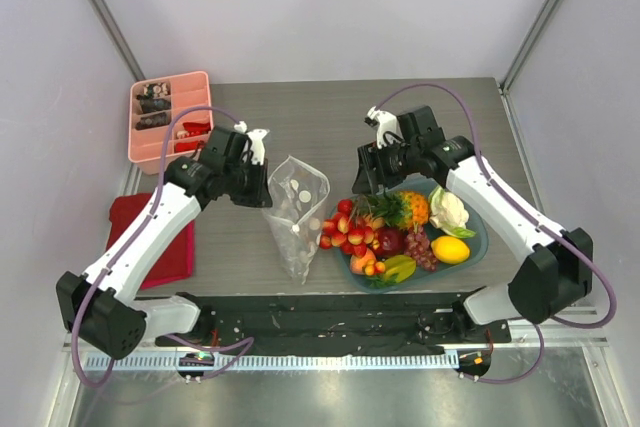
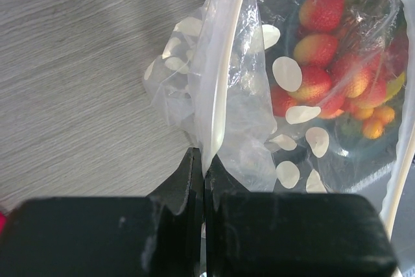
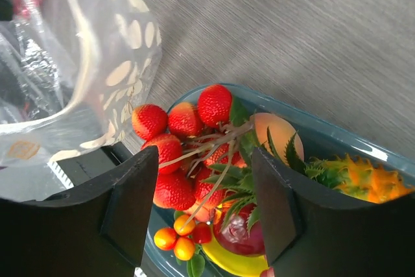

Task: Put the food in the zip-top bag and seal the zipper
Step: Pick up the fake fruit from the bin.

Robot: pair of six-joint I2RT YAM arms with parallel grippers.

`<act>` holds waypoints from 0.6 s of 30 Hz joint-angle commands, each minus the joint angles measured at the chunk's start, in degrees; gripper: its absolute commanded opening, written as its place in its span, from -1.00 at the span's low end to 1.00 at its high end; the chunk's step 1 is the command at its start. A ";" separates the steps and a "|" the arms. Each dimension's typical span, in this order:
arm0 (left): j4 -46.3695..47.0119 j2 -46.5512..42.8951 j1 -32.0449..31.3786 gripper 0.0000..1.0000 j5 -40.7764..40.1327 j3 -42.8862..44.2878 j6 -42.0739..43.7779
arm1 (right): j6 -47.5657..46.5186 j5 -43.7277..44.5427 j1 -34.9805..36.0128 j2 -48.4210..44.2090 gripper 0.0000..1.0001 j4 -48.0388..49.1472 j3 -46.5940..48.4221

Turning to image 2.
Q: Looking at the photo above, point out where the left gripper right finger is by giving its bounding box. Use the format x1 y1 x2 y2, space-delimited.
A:
204 158 398 276

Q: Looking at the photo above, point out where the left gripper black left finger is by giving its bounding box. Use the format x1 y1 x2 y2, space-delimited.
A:
1 148 204 276

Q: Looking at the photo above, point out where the clear zip top bag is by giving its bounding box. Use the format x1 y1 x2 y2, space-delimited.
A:
143 0 414 276

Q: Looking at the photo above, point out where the red folded cloth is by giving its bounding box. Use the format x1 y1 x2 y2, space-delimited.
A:
0 211 7 234

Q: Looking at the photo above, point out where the small orange cherry cluster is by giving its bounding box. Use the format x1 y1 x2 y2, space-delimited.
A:
352 105 396 139

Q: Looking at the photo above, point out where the teal plastic tray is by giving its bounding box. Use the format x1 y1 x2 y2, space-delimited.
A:
275 7 409 193

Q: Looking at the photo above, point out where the red cherry bunch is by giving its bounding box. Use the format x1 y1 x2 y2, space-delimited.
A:
271 0 409 119

